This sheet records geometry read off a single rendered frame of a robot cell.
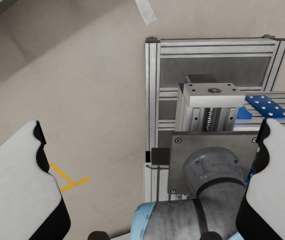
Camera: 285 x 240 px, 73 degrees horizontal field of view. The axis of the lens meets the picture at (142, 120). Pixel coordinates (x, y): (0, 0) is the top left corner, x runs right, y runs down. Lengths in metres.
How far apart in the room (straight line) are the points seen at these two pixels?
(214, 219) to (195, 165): 0.15
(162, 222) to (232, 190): 0.16
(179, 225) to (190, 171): 0.16
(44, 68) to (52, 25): 0.32
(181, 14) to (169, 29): 0.12
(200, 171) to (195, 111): 0.15
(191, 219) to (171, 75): 1.01
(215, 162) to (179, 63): 0.88
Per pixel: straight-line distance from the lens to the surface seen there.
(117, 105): 1.61
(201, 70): 1.32
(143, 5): 0.57
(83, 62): 1.54
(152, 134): 1.47
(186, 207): 0.42
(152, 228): 0.41
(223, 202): 0.44
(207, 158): 0.50
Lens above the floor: 1.43
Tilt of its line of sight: 59 degrees down
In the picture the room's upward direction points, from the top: 178 degrees counter-clockwise
